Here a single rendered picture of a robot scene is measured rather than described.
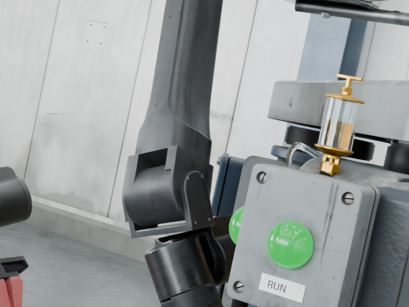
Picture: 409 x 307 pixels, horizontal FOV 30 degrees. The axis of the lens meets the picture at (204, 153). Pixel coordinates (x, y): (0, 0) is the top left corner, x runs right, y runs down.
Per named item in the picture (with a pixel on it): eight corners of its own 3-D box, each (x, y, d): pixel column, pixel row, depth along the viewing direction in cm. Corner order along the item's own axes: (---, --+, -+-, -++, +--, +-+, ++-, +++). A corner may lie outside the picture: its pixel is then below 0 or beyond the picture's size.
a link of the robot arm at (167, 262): (129, 249, 75) (168, 231, 72) (173, 239, 81) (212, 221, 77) (151, 317, 74) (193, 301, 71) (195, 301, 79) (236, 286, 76)
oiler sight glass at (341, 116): (313, 142, 55) (322, 95, 55) (323, 144, 58) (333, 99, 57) (346, 150, 54) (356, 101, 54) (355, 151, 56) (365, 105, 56)
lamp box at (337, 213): (224, 296, 50) (252, 162, 50) (251, 288, 54) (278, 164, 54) (332, 331, 47) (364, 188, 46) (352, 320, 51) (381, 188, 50)
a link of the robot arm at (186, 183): (117, 184, 77) (182, 172, 72) (188, 175, 86) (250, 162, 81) (137, 303, 77) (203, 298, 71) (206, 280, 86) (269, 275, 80)
